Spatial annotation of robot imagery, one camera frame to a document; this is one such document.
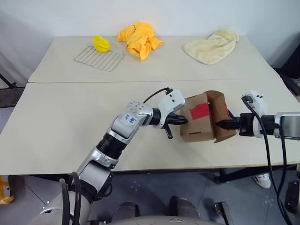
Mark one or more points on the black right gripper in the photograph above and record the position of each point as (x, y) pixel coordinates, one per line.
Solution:
(246, 124)

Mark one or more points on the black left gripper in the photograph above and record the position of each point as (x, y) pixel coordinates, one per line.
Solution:
(170, 120)

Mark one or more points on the brown cardboard box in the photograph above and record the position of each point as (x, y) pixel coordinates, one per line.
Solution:
(199, 127)

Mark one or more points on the red tape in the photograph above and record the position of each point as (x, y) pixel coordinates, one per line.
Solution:
(199, 111)

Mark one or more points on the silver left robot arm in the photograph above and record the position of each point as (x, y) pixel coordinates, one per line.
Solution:
(117, 136)

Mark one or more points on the yellow ribbed plastic item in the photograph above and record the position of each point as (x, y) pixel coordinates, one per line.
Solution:
(101, 43)

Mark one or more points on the white handwritten label sticker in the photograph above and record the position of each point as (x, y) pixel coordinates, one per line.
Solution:
(130, 119)

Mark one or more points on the black table leg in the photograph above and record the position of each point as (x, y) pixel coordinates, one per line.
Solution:
(239, 174)

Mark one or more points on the white sneaker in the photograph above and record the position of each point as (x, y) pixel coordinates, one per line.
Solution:
(263, 180)

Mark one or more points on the cream towel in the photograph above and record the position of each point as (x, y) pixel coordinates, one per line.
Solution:
(211, 48)

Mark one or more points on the dark rounded shape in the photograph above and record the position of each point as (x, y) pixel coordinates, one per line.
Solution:
(184, 206)

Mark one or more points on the dark angular shape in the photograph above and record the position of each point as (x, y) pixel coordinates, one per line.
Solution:
(223, 211)

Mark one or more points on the crumpled yellow cloth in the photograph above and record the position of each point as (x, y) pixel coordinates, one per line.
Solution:
(139, 38)

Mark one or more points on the black rounded object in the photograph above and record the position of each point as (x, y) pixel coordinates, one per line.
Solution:
(291, 197)

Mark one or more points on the grey robot torso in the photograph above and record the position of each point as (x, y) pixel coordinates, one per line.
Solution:
(164, 220)

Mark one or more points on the black metal stand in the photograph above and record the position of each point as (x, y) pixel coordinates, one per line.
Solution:
(8, 82)

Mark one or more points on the yellow floor object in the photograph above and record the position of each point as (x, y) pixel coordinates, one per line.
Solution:
(4, 192)

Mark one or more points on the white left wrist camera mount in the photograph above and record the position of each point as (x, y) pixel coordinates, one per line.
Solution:
(172, 100)

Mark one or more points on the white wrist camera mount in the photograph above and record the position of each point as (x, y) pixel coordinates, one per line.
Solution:
(172, 100)
(259, 103)

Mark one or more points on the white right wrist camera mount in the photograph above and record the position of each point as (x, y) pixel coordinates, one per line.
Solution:
(259, 103)

